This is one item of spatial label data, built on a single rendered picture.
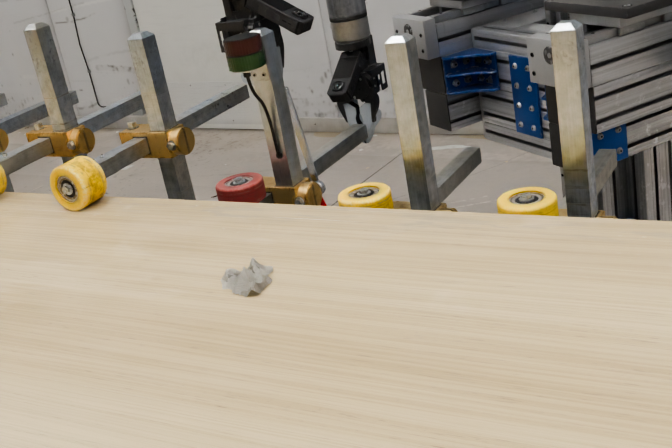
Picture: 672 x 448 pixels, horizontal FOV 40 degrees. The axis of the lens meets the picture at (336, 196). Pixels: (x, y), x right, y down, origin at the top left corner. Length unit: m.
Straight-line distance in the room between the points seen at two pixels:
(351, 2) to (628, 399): 1.13
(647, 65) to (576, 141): 0.52
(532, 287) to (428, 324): 0.13
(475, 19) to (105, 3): 3.71
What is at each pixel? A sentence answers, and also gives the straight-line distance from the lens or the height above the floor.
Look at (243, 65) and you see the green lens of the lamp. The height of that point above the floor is 1.10.
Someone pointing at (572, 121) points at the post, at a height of 0.98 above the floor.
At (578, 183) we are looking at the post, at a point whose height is 0.89.
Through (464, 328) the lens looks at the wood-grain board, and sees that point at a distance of 0.98.
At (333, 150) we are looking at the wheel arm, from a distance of 1.74.
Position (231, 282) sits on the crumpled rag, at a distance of 1.16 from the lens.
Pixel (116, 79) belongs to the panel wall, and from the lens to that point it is 5.74.
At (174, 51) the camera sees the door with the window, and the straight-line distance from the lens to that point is 5.34.
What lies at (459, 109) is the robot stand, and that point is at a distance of 2.16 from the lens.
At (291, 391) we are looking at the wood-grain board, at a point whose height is 0.90.
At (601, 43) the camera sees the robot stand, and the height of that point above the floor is 0.98.
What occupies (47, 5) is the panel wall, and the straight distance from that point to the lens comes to 6.00.
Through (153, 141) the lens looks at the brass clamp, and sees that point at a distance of 1.69.
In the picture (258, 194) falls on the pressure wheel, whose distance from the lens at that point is 1.50.
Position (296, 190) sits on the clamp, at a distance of 1.54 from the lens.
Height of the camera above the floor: 1.39
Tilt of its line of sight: 21 degrees down
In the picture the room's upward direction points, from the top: 11 degrees counter-clockwise
